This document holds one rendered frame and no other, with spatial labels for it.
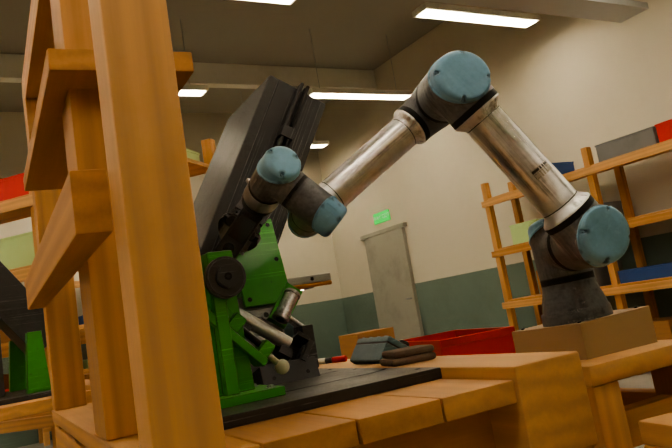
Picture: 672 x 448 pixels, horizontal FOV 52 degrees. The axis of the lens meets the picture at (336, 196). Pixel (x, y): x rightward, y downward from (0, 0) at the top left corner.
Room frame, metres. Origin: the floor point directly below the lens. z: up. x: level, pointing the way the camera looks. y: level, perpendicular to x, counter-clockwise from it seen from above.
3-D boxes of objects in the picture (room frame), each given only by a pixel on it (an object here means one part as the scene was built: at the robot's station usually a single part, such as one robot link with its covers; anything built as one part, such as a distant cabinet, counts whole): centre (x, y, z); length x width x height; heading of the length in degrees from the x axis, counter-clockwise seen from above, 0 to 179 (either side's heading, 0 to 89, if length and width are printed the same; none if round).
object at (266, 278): (1.64, 0.22, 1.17); 0.13 x 0.12 x 0.20; 28
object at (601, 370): (1.57, -0.48, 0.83); 0.32 x 0.32 x 0.04; 28
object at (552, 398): (1.81, 0.06, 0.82); 1.50 x 0.14 x 0.15; 28
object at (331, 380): (1.68, 0.31, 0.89); 1.10 x 0.42 x 0.02; 28
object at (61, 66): (1.55, 0.54, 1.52); 0.90 x 0.25 x 0.04; 28
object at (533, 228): (1.56, -0.48, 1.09); 0.13 x 0.12 x 0.14; 12
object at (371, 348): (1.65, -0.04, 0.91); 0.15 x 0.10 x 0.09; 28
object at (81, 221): (1.50, 0.63, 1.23); 1.30 x 0.05 x 0.09; 28
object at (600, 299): (1.57, -0.48, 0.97); 0.15 x 0.15 x 0.10
